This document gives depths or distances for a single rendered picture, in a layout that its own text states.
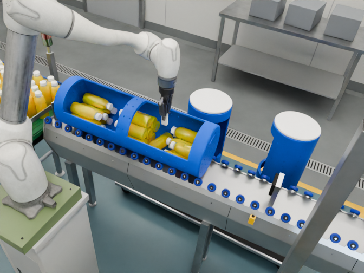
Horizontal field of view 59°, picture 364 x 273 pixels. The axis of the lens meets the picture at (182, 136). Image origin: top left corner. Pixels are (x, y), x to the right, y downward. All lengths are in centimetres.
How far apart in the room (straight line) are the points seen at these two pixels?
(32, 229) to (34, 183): 18
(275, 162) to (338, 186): 105
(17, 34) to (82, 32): 25
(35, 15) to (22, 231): 81
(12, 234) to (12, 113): 47
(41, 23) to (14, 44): 23
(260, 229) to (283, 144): 56
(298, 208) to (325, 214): 57
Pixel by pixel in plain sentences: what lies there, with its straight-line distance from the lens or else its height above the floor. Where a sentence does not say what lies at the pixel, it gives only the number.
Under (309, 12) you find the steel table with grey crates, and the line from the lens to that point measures 384.
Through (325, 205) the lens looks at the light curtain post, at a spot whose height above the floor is 139.
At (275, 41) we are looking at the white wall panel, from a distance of 483.
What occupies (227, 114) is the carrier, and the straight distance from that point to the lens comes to 205.
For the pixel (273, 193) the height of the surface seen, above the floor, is 103.
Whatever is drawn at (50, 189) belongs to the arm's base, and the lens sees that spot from 150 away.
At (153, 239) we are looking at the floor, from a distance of 257.
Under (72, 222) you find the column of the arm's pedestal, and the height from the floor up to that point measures 91.
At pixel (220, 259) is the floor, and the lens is 254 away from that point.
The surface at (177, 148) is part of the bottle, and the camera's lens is 160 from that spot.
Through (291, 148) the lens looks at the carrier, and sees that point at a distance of 200.
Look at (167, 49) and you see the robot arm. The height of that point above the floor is 159.
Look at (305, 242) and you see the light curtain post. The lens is 131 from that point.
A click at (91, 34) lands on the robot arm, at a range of 121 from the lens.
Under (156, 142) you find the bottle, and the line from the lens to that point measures 172.
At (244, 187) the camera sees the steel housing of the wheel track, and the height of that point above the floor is 93.
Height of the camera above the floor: 220
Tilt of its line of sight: 41 degrees down
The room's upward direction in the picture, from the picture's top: 6 degrees clockwise
